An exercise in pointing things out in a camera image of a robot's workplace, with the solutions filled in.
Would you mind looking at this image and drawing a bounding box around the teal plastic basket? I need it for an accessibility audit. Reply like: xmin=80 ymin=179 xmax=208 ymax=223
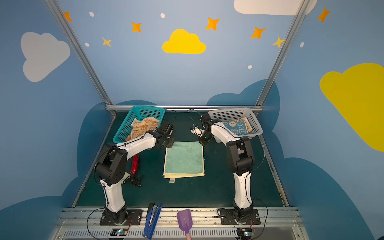
xmin=113 ymin=106 xmax=165 ymax=144

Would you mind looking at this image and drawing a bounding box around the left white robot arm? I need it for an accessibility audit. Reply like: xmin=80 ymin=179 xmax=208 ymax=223
xmin=94 ymin=122 xmax=174 ymax=214

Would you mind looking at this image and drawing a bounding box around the blue stapler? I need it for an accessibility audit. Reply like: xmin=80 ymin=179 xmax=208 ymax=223
xmin=143 ymin=203 xmax=163 ymax=240

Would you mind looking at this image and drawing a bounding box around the red handled tool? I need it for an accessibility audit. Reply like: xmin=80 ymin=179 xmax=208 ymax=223
xmin=130 ymin=155 xmax=140 ymax=175

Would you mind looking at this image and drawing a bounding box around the grey plastic basket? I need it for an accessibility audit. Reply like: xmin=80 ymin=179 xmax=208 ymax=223
xmin=208 ymin=108 xmax=263 ymax=139

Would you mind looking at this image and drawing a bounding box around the purple plastic scoop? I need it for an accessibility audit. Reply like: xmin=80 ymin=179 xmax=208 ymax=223
xmin=177 ymin=209 xmax=193 ymax=240

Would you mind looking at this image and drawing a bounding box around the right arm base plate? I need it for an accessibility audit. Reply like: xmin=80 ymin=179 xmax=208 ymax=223
xmin=217 ymin=208 xmax=261 ymax=225

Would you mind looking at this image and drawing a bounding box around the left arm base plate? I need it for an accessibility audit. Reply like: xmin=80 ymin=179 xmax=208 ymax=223
xmin=100 ymin=209 xmax=143 ymax=226

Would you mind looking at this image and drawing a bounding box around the right green circuit board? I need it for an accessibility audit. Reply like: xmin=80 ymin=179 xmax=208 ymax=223
xmin=236 ymin=228 xmax=254 ymax=240

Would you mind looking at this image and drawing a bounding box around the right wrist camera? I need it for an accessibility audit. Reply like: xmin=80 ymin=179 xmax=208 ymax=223
xmin=190 ymin=125 xmax=205 ymax=137

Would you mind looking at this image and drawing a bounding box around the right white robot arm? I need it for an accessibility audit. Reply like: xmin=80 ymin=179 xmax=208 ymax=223
xmin=198 ymin=114 xmax=255 ymax=222

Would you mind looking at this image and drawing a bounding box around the blue rabbit pattern towel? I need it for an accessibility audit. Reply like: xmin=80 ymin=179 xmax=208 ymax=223
xmin=223 ymin=120 xmax=248 ymax=136

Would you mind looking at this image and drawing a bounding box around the plain mint green towel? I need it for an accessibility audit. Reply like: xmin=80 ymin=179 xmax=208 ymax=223
xmin=163 ymin=142 xmax=205 ymax=179

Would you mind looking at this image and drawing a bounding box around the left green circuit board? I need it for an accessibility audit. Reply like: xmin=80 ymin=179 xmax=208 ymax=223
xmin=110 ymin=229 xmax=129 ymax=237

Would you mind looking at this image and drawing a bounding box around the green circuit board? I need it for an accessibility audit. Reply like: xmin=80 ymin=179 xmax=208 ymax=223
xmin=236 ymin=228 xmax=254 ymax=240
xmin=110 ymin=229 xmax=129 ymax=237

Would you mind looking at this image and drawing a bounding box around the orange striped rabbit towel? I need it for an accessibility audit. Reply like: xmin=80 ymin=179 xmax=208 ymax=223
xmin=237 ymin=117 xmax=252 ymax=134

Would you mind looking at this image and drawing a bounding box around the orange cream patterned towel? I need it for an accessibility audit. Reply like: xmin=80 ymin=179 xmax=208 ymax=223
xmin=126 ymin=117 xmax=160 ymax=142

